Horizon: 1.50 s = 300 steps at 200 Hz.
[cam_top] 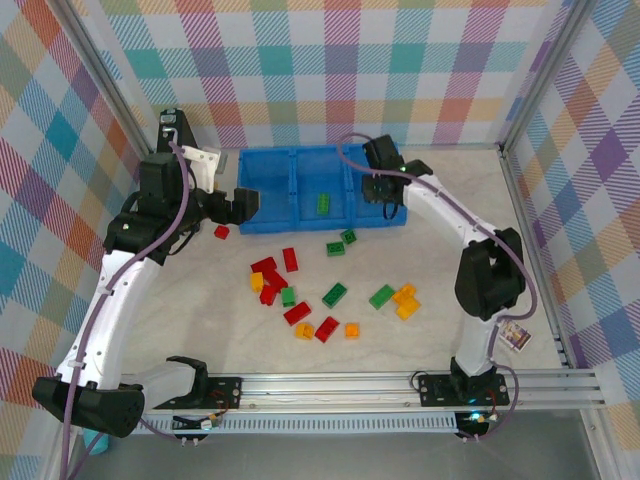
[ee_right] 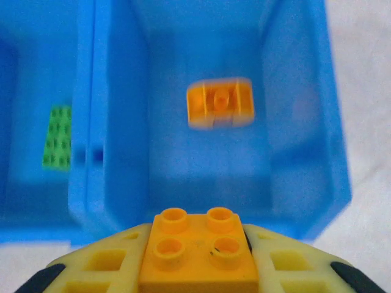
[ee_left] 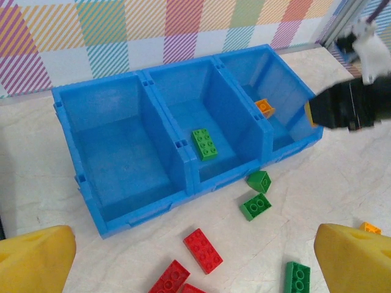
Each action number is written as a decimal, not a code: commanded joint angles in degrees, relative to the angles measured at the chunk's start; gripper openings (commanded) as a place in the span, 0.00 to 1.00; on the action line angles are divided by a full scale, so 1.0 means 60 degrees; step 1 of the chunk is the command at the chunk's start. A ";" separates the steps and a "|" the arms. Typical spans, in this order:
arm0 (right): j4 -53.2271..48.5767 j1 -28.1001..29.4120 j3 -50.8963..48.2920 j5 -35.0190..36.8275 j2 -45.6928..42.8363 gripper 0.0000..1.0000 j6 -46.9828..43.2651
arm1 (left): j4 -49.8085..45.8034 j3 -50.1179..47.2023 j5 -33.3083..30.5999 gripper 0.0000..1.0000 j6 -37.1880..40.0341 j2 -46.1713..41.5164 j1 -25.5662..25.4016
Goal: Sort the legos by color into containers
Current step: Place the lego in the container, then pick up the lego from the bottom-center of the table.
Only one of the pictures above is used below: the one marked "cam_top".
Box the blue three-compartment bin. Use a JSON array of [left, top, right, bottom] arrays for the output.
[[236, 143, 409, 236]]

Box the small printed card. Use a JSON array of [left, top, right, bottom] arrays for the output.
[[499, 319, 532, 353]]

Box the small connector board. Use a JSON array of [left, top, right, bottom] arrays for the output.
[[172, 410, 224, 432], [459, 407, 501, 431]]

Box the teal cylinder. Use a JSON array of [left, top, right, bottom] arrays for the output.
[[82, 432, 109, 457]]

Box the black case with metal handle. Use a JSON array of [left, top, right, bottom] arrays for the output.
[[156, 108, 201, 157]]

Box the aluminium frame post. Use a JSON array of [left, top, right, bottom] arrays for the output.
[[497, 0, 599, 151], [58, 0, 154, 159]]

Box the aluminium side floor rail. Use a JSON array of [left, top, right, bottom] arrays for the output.
[[498, 144, 581, 371]]

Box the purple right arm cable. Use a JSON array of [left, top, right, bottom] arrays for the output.
[[337, 132, 539, 444]]

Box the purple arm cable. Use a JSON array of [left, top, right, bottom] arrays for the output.
[[58, 124, 221, 480], [337, 132, 539, 444]]

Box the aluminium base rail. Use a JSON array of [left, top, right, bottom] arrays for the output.
[[54, 368, 601, 416]]

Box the white slotted cable duct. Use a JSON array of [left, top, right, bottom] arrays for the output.
[[107, 412, 459, 435]]

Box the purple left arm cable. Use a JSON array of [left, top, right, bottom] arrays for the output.
[[58, 124, 221, 480]]

